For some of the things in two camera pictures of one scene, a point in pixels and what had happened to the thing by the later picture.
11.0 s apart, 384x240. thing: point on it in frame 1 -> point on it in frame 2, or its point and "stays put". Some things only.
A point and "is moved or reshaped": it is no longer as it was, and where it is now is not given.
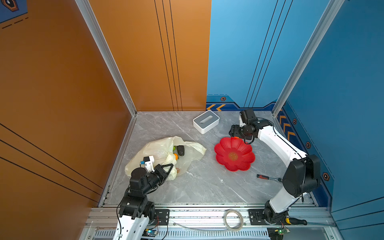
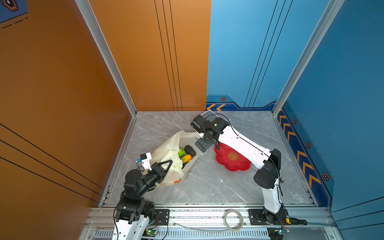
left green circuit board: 150,232 stays put
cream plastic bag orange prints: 174,151 is moved or reshaped
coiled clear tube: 229,227 stays put
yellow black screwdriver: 296,221 stays put
